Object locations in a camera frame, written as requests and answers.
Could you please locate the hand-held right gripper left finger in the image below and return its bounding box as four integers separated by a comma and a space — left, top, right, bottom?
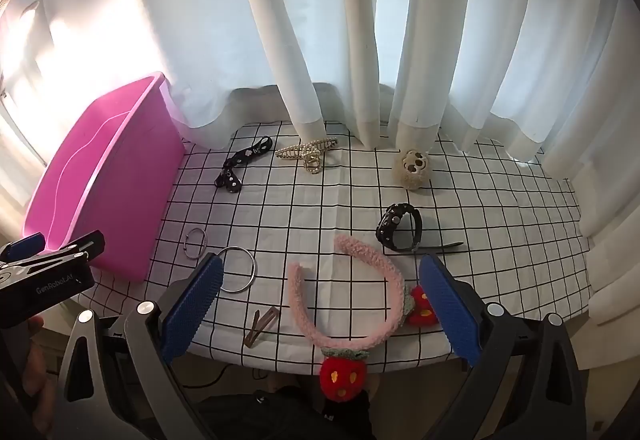
60, 254, 226, 440

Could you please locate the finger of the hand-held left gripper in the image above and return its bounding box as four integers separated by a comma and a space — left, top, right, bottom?
0, 232, 47, 263
0, 230, 107, 288

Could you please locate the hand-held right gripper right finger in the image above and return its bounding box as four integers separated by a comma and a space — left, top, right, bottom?
419, 252, 588, 440

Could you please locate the brown hair clip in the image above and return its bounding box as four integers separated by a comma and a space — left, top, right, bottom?
242, 306, 279, 349

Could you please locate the large silver bangle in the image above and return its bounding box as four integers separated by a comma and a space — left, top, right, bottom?
216, 246, 258, 293

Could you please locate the small thin silver bangle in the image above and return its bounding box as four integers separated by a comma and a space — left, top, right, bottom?
183, 227, 207, 261

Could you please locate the pink plastic bin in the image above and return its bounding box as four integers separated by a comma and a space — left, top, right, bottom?
22, 71, 187, 282

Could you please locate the black studded wristband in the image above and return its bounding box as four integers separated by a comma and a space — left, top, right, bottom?
375, 202, 465, 253

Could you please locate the pink fuzzy strawberry headband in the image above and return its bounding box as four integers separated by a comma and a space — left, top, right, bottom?
287, 235, 441, 401

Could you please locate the beige plush keychain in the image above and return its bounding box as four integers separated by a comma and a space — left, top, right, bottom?
392, 149, 433, 191

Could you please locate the person's left hand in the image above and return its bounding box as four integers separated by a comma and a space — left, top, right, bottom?
22, 315, 60, 427

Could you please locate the black studded choker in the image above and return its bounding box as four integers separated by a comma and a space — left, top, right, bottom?
215, 136, 275, 193

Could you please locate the pearl hair claw clip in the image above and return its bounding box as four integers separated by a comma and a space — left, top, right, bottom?
275, 136, 340, 175

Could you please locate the white curtain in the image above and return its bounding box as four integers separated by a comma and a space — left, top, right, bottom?
0, 0, 640, 361

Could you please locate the black cable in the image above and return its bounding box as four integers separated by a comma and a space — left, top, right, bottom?
197, 359, 281, 391

